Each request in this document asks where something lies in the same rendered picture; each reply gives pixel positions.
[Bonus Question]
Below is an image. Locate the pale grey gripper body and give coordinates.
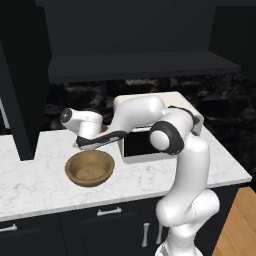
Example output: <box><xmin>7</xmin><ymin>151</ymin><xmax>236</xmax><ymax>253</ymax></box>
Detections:
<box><xmin>72</xmin><ymin>135</ymin><xmax>103</xmax><ymax>153</ymax></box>

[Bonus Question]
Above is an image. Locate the brown wooden bowl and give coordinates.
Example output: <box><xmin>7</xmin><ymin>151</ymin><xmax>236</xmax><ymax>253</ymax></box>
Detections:
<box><xmin>64</xmin><ymin>149</ymin><xmax>116</xmax><ymax>188</ymax></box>

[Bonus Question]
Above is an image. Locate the black base cabinet door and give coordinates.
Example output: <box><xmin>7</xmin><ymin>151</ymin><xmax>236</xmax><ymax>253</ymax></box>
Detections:
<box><xmin>79</xmin><ymin>218</ymin><xmax>154</xmax><ymax>256</ymax></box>
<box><xmin>151</xmin><ymin>216</ymin><xmax>174</xmax><ymax>256</ymax></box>

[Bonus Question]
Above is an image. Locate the white microwave oven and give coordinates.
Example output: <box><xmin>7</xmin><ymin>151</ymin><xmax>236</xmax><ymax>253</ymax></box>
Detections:
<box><xmin>113</xmin><ymin>91</ymin><xmax>205</xmax><ymax>165</ymax></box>

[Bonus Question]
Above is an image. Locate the black drawer front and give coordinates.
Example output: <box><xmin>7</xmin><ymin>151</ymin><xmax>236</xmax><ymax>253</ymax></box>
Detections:
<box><xmin>57</xmin><ymin>197</ymin><xmax>162</xmax><ymax>231</ymax></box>
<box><xmin>0</xmin><ymin>213</ymin><xmax>62</xmax><ymax>246</ymax></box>

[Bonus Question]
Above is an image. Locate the white drawer handle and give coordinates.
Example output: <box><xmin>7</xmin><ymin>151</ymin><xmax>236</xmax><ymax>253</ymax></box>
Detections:
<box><xmin>96</xmin><ymin>206</ymin><xmax>123</xmax><ymax>217</ymax></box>
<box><xmin>0</xmin><ymin>223</ymin><xmax>19</xmax><ymax>234</ymax></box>

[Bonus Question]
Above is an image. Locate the white door handle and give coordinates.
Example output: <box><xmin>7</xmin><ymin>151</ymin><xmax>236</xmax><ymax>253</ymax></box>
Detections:
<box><xmin>0</xmin><ymin>98</ymin><xmax>10</xmax><ymax>130</ymax></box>

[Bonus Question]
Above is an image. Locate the white base cabinet handle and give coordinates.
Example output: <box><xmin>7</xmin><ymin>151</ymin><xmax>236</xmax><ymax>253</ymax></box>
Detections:
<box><xmin>141</xmin><ymin>222</ymin><xmax>151</xmax><ymax>248</ymax></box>
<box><xmin>155</xmin><ymin>221</ymin><xmax>165</xmax><ymax>246</ymax></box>

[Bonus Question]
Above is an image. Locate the black open wall cabinet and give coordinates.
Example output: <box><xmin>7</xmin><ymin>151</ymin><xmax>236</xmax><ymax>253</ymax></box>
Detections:
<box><xmin>34</xmin><ymin>0</ymin><xmax>243</xmax><ymax>85</ymax></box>

